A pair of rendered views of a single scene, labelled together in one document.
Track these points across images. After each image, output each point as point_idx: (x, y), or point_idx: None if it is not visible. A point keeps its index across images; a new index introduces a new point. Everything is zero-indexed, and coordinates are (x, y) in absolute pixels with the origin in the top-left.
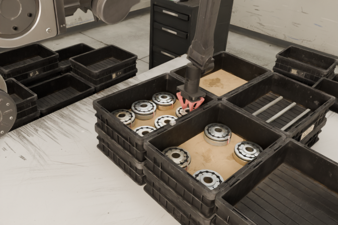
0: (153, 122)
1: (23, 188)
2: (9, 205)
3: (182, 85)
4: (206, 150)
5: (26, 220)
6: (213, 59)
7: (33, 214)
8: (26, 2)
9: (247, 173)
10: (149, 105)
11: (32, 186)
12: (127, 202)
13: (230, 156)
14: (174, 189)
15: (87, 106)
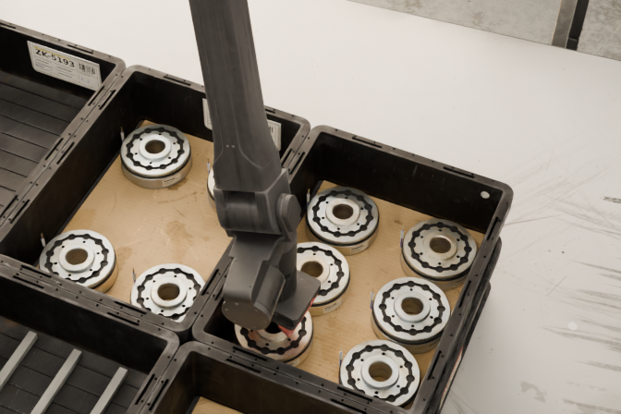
0: (359, 294)
1: (533, 146)
2: (520, 113)
3: (307, 296)
4: (185, 253)
5: (467, 103)
6: (225, 283)
7: (466, 115)
8: None
9: (75, 122)
10: (395, 311)
11: (523, 155)
12: None
13: (123, 258)
14: None
15: None
